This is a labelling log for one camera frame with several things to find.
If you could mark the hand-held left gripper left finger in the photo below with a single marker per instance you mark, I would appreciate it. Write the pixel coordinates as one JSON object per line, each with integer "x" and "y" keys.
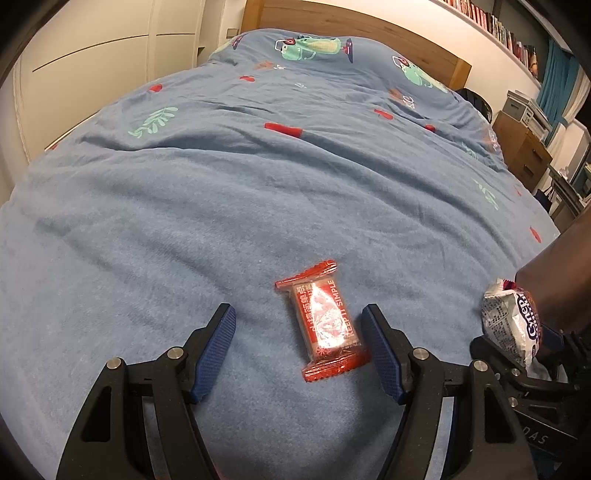
{"x": 214, "y": 355}

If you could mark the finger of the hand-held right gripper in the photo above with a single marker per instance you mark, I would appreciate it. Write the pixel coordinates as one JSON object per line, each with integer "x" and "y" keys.
{"x": 554, "y": 341}
{"x": 549, "y": 415}

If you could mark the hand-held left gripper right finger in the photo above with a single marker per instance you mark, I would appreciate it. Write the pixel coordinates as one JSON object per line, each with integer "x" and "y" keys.
{"x": 381, "y": 355}

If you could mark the white red snack packet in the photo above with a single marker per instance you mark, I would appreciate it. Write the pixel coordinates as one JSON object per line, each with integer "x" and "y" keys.
{"x": 508, "y": 323}

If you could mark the black grey cylindrical bin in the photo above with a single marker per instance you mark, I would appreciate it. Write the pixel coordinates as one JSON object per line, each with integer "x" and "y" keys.
{"x": 563, "y": 277}

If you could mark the grey desk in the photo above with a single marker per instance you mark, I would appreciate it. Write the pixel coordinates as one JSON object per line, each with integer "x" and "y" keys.
{"x": 572, "y": 203}

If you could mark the dark blue shopping bag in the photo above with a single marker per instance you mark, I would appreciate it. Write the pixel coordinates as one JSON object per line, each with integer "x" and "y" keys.
{"x": 547, "y": 201}

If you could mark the printed blue blanket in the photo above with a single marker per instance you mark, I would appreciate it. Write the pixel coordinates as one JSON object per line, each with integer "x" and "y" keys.
{"x": 231, "y": 207}

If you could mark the wooden drawer cabinet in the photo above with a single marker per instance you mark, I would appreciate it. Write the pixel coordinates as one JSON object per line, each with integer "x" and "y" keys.
{"x": 526, "y": 152}

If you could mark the grey printer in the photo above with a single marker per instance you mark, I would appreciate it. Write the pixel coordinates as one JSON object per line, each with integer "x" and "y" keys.
{"x": 521, "y": 108}

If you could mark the black backpack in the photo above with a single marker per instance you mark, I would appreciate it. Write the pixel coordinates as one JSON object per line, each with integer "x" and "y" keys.
{"x": 478, "y": 104}

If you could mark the long teal curtain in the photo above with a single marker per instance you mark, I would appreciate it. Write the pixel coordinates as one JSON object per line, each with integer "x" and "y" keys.
{"x": 558, "y": 78}

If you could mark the row of books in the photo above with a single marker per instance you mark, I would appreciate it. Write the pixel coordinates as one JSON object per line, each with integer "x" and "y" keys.
{"x": 503, "y": 32}

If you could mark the wooden headboard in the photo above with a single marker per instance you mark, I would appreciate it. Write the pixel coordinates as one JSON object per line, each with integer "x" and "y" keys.
{"x": 369, "y": 27}

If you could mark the white wardrobe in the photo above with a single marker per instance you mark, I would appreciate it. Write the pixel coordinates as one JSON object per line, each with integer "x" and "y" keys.
{"x": 115, "y": 37}

